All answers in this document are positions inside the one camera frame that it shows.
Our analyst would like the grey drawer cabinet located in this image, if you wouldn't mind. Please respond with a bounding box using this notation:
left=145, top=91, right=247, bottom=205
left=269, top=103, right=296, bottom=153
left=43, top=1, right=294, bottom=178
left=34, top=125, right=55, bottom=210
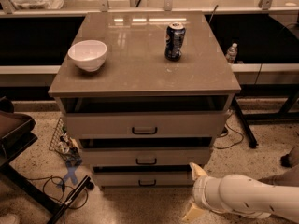
left=49, top=12, right=240, bottom=175

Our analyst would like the black table leg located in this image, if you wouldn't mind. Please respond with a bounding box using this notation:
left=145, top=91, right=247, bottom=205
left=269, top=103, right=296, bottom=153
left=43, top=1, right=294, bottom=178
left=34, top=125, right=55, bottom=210
left=232, top=98, right=258, bottom=149

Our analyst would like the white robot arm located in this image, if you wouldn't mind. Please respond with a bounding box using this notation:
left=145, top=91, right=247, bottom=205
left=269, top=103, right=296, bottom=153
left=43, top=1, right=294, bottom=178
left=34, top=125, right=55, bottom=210
left=183, top=162, right=299, bottom=223

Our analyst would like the grey drawer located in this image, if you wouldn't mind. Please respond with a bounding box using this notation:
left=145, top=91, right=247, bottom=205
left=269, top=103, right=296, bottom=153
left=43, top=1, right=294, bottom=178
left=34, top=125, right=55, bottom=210
left=93, top=171, right=193, bottom=188
left=79, top=147, right=211, bottom=167
left=62, top=111, right=228, bottom=139

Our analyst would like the dark blue soda can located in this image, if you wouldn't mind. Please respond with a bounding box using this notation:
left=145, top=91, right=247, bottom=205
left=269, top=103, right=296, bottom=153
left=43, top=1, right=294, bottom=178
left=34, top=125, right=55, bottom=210
left=164, top=21, right=186, bottom=61

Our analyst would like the clear plastic water bottle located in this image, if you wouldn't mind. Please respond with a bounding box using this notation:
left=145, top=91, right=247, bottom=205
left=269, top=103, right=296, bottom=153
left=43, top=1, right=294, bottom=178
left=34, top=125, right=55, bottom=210
left=225, top=43, right=238, bottom=63

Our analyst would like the white ceramic bowl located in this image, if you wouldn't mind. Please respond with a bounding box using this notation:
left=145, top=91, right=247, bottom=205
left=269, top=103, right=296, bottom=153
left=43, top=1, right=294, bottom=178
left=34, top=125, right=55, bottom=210
left=67, top=40, right=107, bottom=72

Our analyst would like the black floor cable left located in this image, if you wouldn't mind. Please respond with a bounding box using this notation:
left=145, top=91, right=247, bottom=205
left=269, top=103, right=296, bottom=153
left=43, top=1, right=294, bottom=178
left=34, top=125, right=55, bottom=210
left=26, top=175, right=90, bottom=224

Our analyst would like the black chair base right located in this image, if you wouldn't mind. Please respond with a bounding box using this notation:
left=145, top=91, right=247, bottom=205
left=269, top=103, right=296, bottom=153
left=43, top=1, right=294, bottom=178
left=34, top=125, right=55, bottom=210
left=280, top=154, right=292, bottom=168

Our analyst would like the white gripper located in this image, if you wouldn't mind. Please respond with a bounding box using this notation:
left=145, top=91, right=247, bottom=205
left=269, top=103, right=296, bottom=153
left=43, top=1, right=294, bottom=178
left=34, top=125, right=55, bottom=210
left=182, top=162, right=225, bottom=222

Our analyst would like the dark office chair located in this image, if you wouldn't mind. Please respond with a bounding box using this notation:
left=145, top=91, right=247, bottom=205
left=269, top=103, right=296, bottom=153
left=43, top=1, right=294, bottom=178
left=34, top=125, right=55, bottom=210
left=0, top=97, right=94, bottom=224

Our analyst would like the wire mesh basket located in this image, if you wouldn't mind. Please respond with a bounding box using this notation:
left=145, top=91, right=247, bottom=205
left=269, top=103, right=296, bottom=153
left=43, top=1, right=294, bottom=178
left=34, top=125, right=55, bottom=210
left=49, top=119, right=82, bottom=166

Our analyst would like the black floor cable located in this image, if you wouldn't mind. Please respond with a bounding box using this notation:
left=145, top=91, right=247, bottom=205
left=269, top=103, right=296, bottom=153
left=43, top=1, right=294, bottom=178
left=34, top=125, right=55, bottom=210
left=213, top=110, right=246, bottom=150
left=26, top=175, right=90, bottom=224

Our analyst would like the black floor cable right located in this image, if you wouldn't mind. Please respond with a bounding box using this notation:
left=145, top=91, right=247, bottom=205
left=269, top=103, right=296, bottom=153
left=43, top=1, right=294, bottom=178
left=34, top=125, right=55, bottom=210
left=213, top=110, right=246, bottom=150

